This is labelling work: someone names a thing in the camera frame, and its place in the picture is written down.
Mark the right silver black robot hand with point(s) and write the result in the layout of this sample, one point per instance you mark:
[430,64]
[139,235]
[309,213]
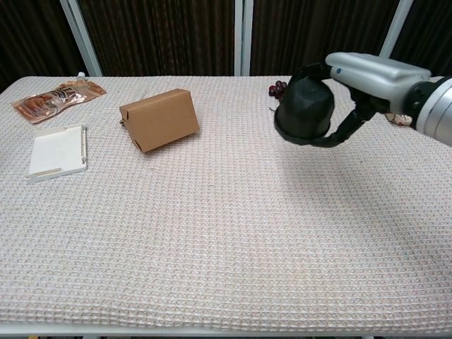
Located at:
[374,77]

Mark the black round object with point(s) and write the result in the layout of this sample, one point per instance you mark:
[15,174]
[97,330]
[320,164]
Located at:
[305,109]

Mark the gold foil snack packet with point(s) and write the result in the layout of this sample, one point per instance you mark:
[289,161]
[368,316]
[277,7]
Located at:
[400,119]

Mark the dark red grape bunch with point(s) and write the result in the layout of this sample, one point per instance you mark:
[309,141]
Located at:
[277,88]

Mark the brown cardboard gable box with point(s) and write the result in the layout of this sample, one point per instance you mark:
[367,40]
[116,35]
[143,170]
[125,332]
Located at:
[162,120]

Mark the beige waffle weave tablecloth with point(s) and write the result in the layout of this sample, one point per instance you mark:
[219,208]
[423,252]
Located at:
[212,240]

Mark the orange spout pouch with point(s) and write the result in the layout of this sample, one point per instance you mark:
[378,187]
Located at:
[53,100]

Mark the white partition frame post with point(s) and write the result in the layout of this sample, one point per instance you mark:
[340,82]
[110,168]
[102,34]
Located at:
[243,35]
[397,24]
[83,39]

